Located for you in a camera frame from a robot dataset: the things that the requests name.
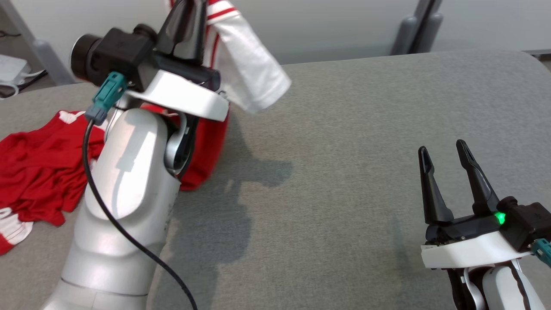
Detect white partition panel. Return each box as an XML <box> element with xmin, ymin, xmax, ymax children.
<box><xmin>9</xmin><ymin>0</ymin><xmax>424</xmax><ymax>65</ymax></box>
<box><xmin>430</xmin><ymin>0</ymin><xmax>551</xmax><ymax>52</ymax></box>

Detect black cable teal plug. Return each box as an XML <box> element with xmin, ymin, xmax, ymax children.
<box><xmin>531</xmin><ymin>239</ymin><xmax>551</xmax><ymax>268</ymax></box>
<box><xmin>82</xmin><ymin>72</ymin><xmax>199</xmax><ymax>310</ymax></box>

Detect red white jersey shirt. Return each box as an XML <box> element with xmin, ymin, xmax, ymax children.
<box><xmin>142</xmin><ymin>0</ymin><xmax>292</xmax><ymax>192</ymax></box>

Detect red white shorts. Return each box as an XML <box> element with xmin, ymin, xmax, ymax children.
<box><xmin>0</xmin><ymin>110</ymin><xmax>107</xmax><ymax>255</ymax></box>

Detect white power strip with sockets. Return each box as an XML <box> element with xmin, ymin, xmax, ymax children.
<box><xmin>0</xmin><ymin>54</ymin><xmax>31</xmax><ymax>85</ymax></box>

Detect black left cable teal plug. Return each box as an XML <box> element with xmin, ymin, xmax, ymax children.
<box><xmin>82</xmin><ymin>72</ymin><xmax>199</xmax><ymax>310</ymax></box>

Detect grey partition post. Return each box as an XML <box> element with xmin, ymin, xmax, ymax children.
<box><xmin>0</xmin><ymin>0</ymin><xmax>76</xmax><ymax>86</ymax></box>
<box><xmin>390</xmin><ymin>0</ymin><xmax>431</xmax><ymax>56</ymax></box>
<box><xmin>415</xmin><ymin>0</ymin><xmax>444</xmax><ymax>54</ymax></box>

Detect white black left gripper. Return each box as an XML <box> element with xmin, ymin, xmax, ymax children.
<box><xmin>125</xmin><ymin>0</ymin><xmax>229</xmax><ymax>122</ymax></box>

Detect black right cable teal plug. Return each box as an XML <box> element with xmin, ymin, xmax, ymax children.
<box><xmin>531</xmin><ymin>239</ymin><xmax>551</xmax><ymax>268</ymax></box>

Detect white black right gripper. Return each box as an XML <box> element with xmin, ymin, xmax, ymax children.
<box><xmin>418</xmin><ymin>139</ymin><xmax>534</xmax><ymax>270</ymax></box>

